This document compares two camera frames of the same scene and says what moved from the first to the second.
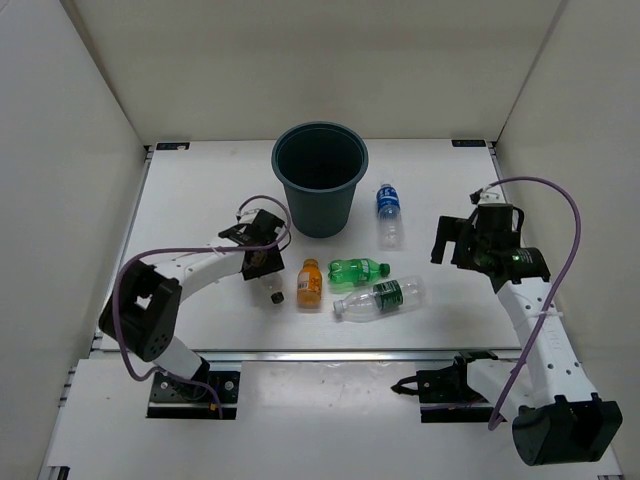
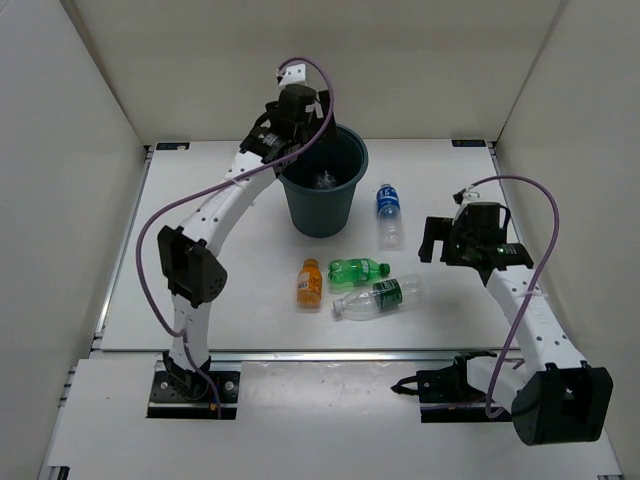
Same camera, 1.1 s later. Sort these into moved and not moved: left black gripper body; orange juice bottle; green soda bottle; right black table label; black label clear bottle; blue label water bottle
Moved: left black gripper body; black label clear bottle
Not moved: orange juice bottle; right black table label; green soda bottle; blue label water bottle
